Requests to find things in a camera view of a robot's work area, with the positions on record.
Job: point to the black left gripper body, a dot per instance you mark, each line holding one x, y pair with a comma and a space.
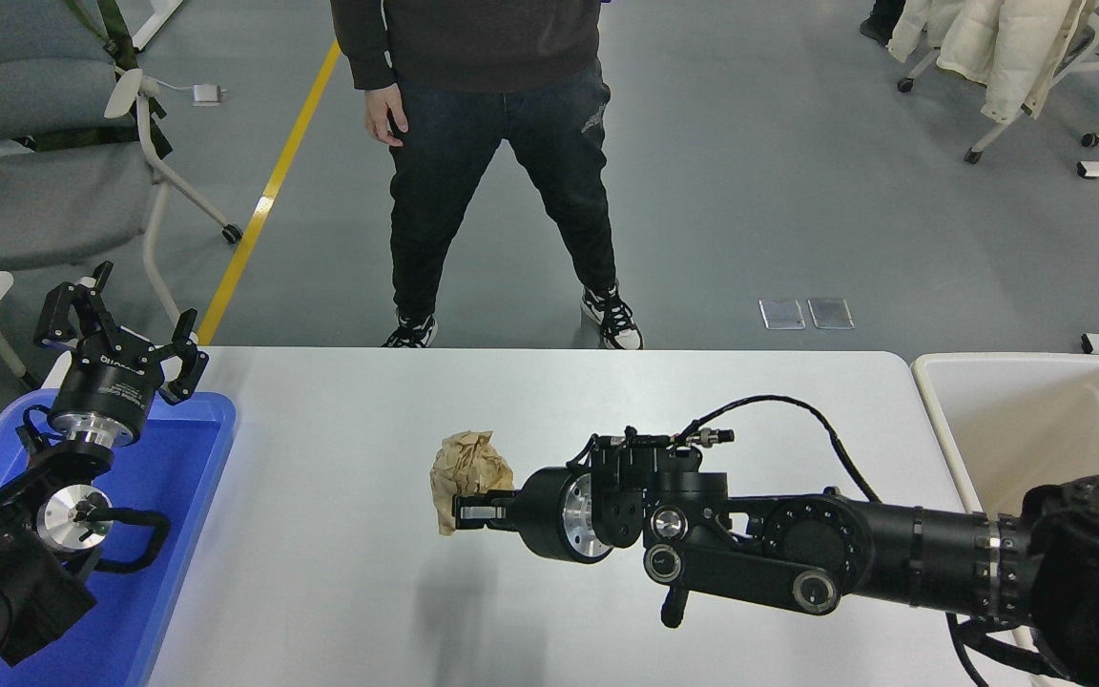
108, 388

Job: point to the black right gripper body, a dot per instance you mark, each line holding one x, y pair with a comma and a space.
540, 510

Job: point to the tan paper ball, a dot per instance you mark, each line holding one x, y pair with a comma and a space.
468, 463

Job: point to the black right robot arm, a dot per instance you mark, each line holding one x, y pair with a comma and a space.
893, 563

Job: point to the person's right hand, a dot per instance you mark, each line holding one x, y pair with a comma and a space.
384, 114

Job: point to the grey office chair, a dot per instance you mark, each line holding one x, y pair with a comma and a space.
34, 200

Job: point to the blue plastic tray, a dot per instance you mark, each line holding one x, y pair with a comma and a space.
177, 496

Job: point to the white power adapter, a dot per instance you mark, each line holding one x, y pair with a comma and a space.
208, 93

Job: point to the white desk leg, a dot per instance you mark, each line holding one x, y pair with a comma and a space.
156, 21

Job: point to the clear floor plate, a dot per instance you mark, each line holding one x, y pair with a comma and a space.
782, 314
831, 313

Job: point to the person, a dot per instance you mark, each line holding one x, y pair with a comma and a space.
492, 95
883, 19

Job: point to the large pale plastic bin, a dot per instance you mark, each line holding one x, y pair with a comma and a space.
1036, 429

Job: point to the cream white jacket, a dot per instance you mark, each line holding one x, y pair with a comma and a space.
998, 48

